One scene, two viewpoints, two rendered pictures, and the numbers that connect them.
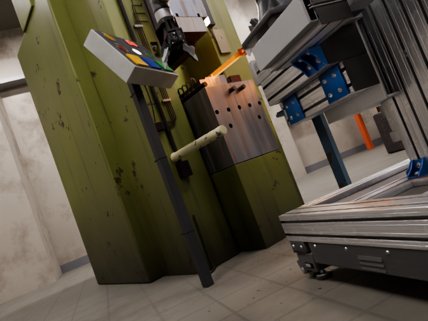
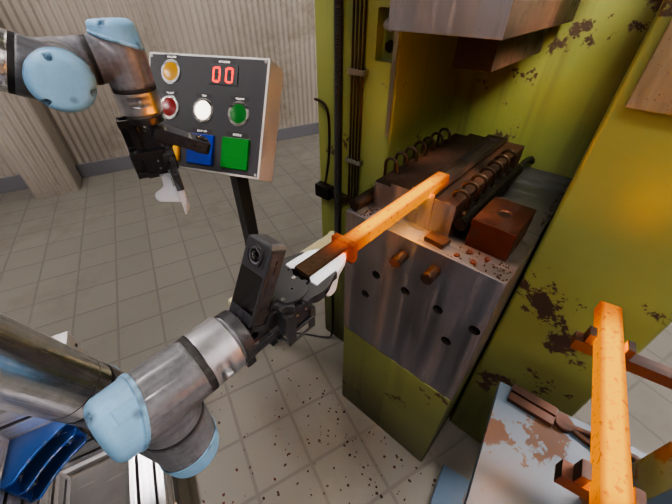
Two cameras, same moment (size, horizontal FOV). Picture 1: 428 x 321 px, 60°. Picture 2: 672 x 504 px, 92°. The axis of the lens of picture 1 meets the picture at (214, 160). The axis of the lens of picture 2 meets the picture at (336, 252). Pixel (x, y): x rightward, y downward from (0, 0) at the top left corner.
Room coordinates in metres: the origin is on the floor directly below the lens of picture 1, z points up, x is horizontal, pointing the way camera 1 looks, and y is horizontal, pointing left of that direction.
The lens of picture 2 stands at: (1.81, -0.74, 1.33)
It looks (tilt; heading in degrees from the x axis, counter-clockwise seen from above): 40 degrees down; 81
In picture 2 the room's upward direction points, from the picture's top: straight up
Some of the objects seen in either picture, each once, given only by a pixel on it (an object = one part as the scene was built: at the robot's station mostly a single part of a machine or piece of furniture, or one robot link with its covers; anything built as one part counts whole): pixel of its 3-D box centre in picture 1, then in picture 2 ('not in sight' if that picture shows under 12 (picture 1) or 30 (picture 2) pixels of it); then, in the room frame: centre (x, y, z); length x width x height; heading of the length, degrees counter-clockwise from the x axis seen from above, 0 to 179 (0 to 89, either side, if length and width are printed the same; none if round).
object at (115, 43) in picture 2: (158, 0); (120, 56); (1.54, -0.02, 1.23); 0.09 x 0.08 x 0.11; 27
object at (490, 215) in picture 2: (230, 84); (500, 227); (2.23, -0.26, 0.95); 0.12 x 0.09 x 0.07; 39
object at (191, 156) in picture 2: (150, 64); (201, 149); (1.60, 0.11, 1.01); 0.07 x 0.05 x 0.07; 154
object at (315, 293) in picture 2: not in sight; (311, 287); (1.82, -0.42, 1.00); 0.09 x 0.05 x 0.02; 36
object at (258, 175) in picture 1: (242, 204); (424, 345); (2.28, -0.07, 0.23); 0.56 x 0.38 x 0.47; 39
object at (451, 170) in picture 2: not in sight; (465, 162); (2.25, -0.05, 0.99); 0.42 x 0.05 x 0.01; 39
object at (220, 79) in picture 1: (194, 96); (453, 172); (2.23, -0.03, 0.96); 0.42 x 0.20 x 0.09; 39
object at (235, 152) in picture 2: (163, 67); (235, 154); (1.69, 0.07, 1.01); 0.07 x 0.05 x 0.07; 154
